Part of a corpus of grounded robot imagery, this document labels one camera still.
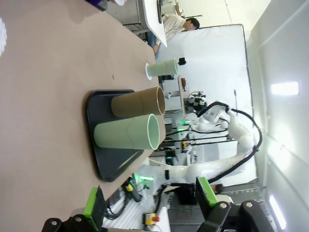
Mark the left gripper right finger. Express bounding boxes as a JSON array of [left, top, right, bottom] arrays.
[[195, 176, 278, 232]]

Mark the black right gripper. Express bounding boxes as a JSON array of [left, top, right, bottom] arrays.
[[189, 93, 207, 108]]

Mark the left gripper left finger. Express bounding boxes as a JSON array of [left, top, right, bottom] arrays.
[[42, 185, 107, 232]]

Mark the pale green plastic cup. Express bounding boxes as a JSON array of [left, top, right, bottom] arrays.
[[94, 113, 161, 151], [147, 58, 179, 77]]

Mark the brown plastic cup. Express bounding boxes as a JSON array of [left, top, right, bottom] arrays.
[[111, 86, 166, 118]]

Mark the black connector with yellow label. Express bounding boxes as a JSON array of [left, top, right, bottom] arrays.
[[123, 180, 143, 203]]

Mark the white backdrop screen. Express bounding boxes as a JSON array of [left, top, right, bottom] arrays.
[[156, 23, 257, 187]]

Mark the black plastic serving tray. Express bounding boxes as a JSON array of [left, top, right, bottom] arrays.
[[85, 89, 148, 182]]

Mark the yellow emergency stop box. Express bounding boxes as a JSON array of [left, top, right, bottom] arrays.
[[142, 212, 160, 226]]

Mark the seated person in beige shirt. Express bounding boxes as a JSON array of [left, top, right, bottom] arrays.
[[146, 14, 201, 60]]

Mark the white side table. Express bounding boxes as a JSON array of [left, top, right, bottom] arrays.
[[142, 0, 169, 48]]

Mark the person in purple hoodie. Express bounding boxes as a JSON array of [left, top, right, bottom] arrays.
[[85, 0, 107, 7]]

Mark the black cable along robot arm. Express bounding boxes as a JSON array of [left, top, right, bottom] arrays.
[[207, 101, 264, 185]]

